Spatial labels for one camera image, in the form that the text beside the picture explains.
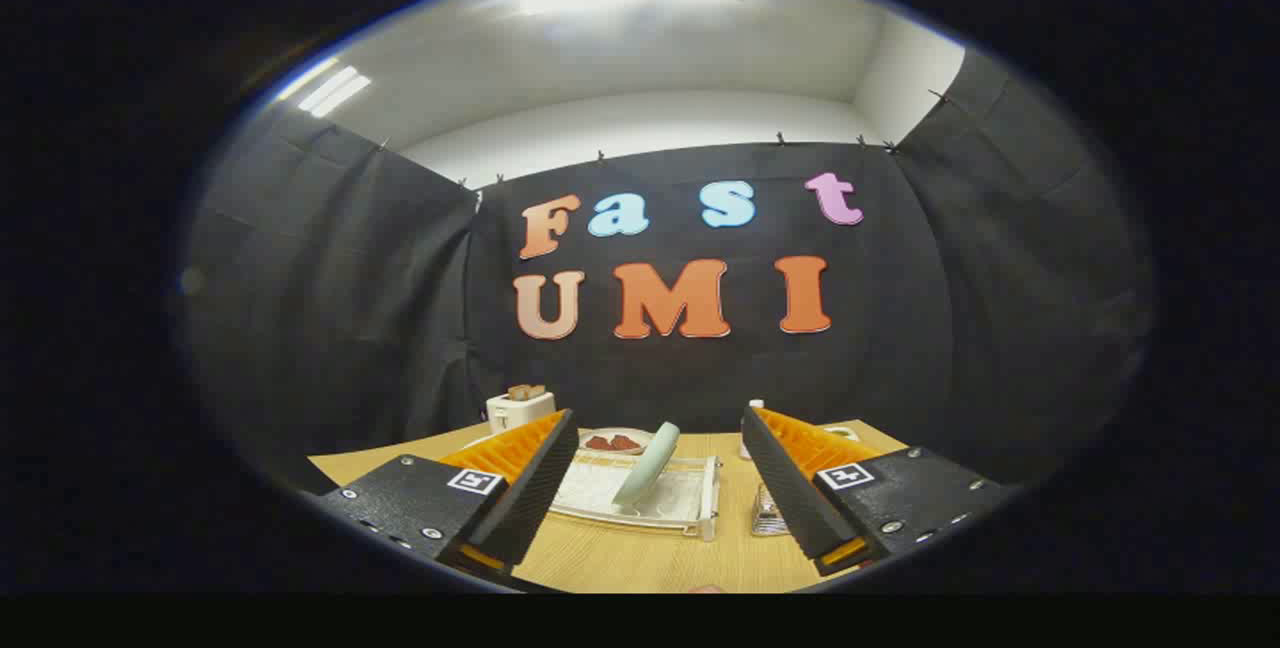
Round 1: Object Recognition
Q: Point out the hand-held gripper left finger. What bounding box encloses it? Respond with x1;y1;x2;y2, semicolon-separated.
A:
318;408;581;589

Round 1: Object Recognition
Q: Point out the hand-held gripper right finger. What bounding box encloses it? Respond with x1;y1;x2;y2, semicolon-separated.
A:
740;405;1011;579

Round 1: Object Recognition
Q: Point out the metal wire basket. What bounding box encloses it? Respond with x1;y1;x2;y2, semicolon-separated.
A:
751;484;791;537

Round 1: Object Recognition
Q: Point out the white wire dish rack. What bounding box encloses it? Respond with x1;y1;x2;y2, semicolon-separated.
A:
548;450;723;541

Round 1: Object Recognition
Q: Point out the pale green plate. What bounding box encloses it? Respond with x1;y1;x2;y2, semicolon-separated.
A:
612;422;681;509

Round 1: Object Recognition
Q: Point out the beige plate with meat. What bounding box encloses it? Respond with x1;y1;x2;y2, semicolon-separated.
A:
578;427;656;457

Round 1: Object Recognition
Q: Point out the white toaster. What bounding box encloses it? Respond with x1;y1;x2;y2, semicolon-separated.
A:
487;390;557;434

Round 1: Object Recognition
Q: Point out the black backdrop cloth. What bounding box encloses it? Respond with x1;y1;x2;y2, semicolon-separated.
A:
185;48;1156;494

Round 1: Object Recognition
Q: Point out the striped ceiling light panel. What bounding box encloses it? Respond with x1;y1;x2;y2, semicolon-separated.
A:
298;66;373;119

